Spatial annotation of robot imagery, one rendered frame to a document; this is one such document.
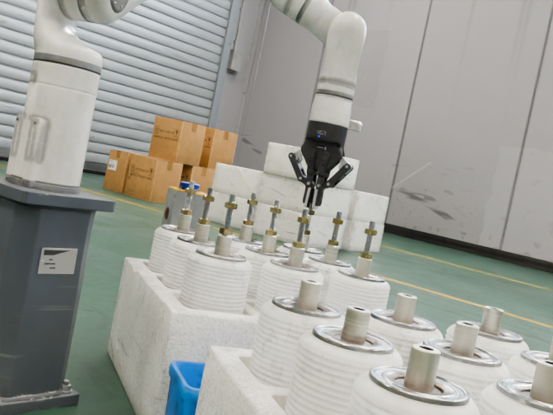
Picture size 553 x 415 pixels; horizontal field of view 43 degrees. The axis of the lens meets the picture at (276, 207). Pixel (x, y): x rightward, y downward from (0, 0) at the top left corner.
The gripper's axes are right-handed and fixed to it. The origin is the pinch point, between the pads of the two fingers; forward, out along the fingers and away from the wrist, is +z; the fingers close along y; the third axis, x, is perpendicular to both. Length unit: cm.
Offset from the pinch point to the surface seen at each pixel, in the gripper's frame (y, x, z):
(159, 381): 0, -44, 27
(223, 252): 0.5, -34.1, 9.3
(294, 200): -98, 245, 12
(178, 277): -8.3, -29.6, 15.6
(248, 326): 7.6, -36.4, 18.0
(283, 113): -272, 607, -66
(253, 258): -0.2, -21.3, 10.8
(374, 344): 31, -63, 10
